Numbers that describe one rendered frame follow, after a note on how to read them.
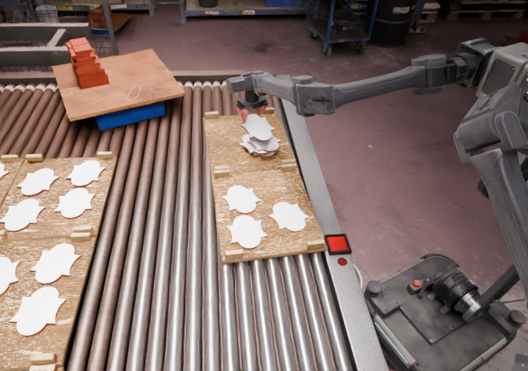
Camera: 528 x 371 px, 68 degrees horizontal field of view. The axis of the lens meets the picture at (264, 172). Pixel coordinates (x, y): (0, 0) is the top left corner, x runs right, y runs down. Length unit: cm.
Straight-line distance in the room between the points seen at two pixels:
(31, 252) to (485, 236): 259
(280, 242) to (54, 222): 77
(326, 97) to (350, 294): 60
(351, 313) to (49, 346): 83
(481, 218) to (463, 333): 114
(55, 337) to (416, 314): 155
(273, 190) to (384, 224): 141
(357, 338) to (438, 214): 190
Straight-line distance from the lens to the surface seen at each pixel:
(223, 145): 170
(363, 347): 121
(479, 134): 81
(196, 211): 145
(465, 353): 215
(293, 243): 134
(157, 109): 192
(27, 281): 140
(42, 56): 250
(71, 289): 133
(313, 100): 111
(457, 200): 319
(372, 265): 255
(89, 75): 198
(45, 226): 152
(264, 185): 152
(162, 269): 131
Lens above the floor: 198
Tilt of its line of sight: 42 degrees down
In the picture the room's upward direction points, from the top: 3 degrees clockwise
